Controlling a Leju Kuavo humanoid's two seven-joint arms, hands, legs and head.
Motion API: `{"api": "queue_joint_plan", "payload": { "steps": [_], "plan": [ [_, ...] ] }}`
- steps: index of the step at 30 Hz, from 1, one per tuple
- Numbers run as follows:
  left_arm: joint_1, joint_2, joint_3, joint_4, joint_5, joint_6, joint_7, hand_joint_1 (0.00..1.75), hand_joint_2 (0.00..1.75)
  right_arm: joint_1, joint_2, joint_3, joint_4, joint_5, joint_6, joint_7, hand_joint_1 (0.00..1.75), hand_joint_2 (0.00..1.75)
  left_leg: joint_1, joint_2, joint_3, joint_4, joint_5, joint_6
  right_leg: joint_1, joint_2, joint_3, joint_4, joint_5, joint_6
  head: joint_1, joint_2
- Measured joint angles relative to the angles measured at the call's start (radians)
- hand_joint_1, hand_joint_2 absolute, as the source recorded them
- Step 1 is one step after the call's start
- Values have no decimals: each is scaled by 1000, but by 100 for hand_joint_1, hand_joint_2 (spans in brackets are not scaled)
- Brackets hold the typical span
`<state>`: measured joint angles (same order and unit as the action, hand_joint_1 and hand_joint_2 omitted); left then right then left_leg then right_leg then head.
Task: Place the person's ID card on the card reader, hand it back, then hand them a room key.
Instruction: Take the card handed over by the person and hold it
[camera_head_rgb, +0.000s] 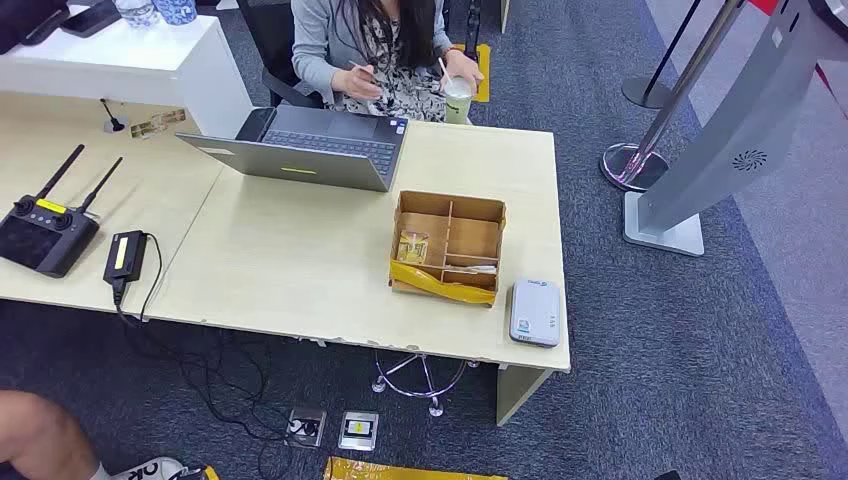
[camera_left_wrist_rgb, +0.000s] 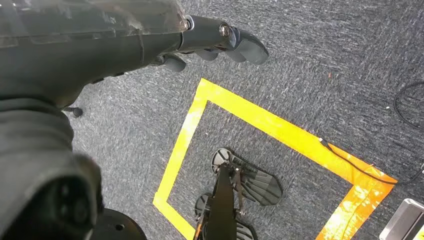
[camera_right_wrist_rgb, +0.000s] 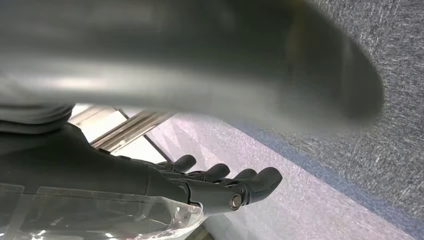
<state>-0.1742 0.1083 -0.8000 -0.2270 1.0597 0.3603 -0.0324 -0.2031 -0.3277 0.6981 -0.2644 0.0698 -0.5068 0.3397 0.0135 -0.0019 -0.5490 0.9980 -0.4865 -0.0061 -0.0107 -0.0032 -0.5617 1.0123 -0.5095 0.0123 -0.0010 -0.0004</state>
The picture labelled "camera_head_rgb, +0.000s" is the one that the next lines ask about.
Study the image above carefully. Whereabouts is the person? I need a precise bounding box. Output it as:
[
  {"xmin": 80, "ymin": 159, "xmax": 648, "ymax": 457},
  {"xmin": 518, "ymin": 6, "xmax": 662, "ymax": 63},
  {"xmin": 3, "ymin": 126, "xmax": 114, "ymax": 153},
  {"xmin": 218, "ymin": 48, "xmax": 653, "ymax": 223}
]
[{"xmin": 290, "ymin": 0, "xmax": 486, "ymax": 124}]

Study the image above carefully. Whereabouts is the chrome stanchion post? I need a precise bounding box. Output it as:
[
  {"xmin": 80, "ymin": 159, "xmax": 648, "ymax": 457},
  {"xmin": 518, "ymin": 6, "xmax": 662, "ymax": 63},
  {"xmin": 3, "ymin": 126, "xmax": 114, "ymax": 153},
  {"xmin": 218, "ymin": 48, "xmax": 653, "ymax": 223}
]
[{"xmin": 599, "ymin": 0, "xmax": 747, "ymax": 195}]

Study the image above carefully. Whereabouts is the steel floor socket with plugs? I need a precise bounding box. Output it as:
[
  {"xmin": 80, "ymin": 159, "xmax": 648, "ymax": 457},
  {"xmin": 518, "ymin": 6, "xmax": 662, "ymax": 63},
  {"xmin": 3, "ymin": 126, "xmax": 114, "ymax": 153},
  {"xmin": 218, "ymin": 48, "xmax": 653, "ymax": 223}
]
[{"xmin": 284, "ymin": 407, "xmax": 328, "ymax": 450}]

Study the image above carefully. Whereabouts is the pale green drink cup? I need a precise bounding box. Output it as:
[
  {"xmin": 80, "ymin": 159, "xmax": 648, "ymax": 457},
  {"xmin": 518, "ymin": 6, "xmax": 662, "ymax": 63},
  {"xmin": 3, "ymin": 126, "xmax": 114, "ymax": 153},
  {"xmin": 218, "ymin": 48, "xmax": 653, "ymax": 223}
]
[{"xmin": 442, "ymin": 76, "xmax": 474, "ymax": 126}]

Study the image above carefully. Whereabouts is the black stanchion post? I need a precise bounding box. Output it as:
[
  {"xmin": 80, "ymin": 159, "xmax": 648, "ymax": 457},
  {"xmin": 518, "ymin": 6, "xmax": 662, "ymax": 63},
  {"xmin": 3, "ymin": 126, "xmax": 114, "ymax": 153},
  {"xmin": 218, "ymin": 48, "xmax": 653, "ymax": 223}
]
[{"xmin": 620, "ymin": 0, "xmax": 704, "ymax": 111}]

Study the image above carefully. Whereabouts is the white card reader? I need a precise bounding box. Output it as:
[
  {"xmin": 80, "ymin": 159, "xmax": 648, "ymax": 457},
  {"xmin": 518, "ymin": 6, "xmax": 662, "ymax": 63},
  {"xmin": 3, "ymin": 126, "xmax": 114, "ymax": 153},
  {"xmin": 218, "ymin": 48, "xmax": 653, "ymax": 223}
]
[{"xmin": 508, "ymin": 278, "xmax": 563, "ymax": 349}]

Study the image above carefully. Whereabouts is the steel floor socket yellow sticker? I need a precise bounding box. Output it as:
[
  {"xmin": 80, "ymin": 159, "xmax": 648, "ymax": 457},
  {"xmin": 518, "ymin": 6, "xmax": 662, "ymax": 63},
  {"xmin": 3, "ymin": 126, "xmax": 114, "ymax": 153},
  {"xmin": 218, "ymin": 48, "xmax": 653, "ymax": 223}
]
[{"xmin": 337, "ymin": 410, "xmax": 380, "ymax": 453}]

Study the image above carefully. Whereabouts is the grey laptop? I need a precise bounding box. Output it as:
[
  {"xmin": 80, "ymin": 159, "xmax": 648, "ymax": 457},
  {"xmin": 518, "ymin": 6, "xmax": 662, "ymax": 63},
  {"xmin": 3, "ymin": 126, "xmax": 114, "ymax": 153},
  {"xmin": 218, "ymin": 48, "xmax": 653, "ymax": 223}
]
[{"xmin": 175, "ymin": 104, "xmax": 410, "ymax": 194}]

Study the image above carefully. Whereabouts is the black phone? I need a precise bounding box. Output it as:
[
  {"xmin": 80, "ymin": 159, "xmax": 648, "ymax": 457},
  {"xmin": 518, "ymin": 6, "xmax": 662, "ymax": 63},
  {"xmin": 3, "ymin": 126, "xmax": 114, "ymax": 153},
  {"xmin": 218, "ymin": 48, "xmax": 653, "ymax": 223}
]
[{"xmin": 60, "ymin": 0, "xmax": 123, "ymax": 39}]

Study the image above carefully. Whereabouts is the chrome stool base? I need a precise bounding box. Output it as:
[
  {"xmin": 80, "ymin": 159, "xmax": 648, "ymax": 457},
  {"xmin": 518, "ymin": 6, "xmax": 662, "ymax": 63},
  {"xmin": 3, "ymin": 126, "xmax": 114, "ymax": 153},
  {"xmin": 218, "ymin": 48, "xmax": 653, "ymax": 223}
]
[{"xmin": 370, "ymin": 349, "xmax": 480, "ymax": 419}]

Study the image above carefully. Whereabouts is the clear water bottle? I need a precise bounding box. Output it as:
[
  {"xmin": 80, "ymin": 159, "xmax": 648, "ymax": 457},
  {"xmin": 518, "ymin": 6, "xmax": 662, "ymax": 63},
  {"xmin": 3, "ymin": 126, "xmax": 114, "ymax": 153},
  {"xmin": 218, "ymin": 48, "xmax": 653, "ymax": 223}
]
[{"xmin": 113, "ymin": 0, "xmax": 162, "ymax": 29}]

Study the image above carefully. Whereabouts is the white cabinet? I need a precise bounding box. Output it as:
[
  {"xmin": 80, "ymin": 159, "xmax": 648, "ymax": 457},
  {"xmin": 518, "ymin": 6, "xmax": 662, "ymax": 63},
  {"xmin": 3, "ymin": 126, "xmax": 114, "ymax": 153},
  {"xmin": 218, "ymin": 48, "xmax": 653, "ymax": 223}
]
[{"xmin": 0, "ymin": 5, "xmax": 256, "ymax": 140}]

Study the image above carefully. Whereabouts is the bystander's bare leg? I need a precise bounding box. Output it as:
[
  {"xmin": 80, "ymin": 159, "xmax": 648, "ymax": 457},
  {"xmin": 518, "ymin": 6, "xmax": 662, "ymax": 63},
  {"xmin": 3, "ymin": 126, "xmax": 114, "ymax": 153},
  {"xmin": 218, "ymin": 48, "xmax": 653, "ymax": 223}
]
[{"xmin": 0, "ymin": 389, "xmax": 101, "ymax": 480}]

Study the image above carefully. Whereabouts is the grey kiosk stand swirl logo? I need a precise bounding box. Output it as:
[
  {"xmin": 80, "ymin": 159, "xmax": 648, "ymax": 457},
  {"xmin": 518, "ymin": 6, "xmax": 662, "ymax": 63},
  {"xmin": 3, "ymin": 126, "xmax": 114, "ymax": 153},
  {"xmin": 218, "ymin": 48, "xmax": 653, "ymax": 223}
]
[{"xmin": 622, "ymin": 0, "xmax": 848, "ymax": 258}]

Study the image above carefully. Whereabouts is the black office chair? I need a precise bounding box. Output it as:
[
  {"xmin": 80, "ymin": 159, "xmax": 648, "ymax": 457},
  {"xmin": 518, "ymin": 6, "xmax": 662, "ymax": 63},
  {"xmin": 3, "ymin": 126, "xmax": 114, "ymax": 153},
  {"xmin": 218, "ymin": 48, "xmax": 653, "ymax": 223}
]
[{"xmin": 235, "ymin": 0, "xmax": 326, "ymax": 111}]

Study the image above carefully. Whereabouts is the blue patterned cup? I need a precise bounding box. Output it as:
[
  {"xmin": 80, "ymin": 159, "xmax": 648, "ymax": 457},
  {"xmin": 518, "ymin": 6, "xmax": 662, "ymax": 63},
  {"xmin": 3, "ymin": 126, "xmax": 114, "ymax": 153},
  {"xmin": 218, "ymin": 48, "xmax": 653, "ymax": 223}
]
[{"xmin": 152, "ymin": 0, "xmax": 199, "ymax": 26}]

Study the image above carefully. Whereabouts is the thin pen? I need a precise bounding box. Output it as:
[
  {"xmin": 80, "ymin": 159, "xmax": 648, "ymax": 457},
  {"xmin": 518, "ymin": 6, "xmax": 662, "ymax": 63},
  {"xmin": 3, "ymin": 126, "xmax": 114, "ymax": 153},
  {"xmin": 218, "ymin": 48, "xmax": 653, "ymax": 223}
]
[{"xmin": 348, "ymin": 60, "xmax": 382, "ymax": 86}]

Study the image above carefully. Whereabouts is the black remote controller with antennas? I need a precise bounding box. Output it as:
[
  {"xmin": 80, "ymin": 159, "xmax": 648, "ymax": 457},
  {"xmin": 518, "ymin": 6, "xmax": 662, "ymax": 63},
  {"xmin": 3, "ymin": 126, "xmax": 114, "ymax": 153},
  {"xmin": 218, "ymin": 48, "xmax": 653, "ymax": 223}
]
[{"xmin": 0, "ymin": 143, "xmax": 125, "ymax": 280}]

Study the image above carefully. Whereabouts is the yellow taped cardboard sheet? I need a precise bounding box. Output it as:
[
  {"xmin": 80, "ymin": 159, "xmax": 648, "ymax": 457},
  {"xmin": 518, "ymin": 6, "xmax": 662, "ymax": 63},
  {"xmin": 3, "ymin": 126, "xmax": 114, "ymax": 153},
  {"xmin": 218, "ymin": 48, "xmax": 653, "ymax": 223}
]
[{"xmin": 323, "ymin": 455, "xmax": 508, "ymax": 480}]

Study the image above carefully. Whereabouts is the person's left hand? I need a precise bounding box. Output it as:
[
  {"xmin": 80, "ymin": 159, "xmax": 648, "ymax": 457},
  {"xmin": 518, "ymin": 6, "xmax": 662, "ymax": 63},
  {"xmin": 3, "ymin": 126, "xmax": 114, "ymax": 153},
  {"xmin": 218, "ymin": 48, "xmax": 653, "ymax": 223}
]
[{"xmin": 440, "ymin": 49, "xmax": 486, "ymax": 91}]

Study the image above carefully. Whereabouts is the cardboard divider box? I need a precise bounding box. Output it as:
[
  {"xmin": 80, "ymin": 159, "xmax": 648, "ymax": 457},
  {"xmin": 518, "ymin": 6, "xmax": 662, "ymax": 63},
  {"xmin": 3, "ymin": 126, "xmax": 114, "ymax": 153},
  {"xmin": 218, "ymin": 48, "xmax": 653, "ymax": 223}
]
[{"xmin": 388, "ymin": 190, "xmax": 508, "ymax": 308}]

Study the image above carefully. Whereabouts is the black upright stand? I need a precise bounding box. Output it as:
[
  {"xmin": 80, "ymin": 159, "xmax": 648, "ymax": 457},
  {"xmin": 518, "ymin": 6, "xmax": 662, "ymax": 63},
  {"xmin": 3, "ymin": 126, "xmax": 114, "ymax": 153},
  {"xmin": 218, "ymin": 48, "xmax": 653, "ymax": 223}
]
[{"xmin": 463, "ymin": 0, "xmax": 484, "ymax": 62}]

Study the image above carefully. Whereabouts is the black power cable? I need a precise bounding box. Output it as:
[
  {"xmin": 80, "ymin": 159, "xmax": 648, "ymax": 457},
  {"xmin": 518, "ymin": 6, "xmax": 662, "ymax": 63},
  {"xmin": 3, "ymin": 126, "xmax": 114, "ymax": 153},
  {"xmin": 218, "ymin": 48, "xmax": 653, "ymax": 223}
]
[{"xmin": 112, "ymin": 231, "xmax": 313, "ymax": 465}]

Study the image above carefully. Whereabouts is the white sneaker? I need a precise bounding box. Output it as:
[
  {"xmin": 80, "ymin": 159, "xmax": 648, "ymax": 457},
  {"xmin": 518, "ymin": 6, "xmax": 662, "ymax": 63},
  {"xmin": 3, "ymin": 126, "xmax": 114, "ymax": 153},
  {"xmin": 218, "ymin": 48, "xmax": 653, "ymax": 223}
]
[{"xmin": 105, "ymin": 457, "xmax": 188, "ymax": 480}]

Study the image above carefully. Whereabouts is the gold patterned card strip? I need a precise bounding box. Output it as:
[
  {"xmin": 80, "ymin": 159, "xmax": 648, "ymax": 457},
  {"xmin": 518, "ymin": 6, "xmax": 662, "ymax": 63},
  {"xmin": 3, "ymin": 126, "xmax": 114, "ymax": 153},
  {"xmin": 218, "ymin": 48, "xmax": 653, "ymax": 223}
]
[{"xmin": 129, "ymin": 109, "xmax": 188, "ymax": 140}]

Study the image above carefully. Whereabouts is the black power adapter yellow label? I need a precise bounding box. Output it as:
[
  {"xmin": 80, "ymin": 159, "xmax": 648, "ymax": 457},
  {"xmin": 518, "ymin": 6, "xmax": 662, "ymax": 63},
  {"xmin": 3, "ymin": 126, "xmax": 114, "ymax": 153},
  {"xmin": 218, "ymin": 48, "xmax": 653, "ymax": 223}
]
[{"xmin": 102, "ymin": 229, "xmax": 149, "ymax": 287}]

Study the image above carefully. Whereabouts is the black bag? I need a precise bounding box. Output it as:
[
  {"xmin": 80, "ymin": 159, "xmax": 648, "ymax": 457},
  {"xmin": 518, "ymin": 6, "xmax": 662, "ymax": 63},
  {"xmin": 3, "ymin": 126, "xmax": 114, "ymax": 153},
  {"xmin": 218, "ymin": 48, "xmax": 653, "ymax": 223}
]
[{"xmin": 0, "ymin": 0, "xmax": 71, "ymax": 56}]

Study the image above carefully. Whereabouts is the person's right hand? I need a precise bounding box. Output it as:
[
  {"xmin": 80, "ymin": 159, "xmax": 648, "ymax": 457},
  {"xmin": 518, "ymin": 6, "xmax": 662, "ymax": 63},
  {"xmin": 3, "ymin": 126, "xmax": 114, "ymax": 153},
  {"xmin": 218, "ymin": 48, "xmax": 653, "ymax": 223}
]
[{"xmin": 331, "ymin": 62, "xmax": 384, "ymax": 102}]

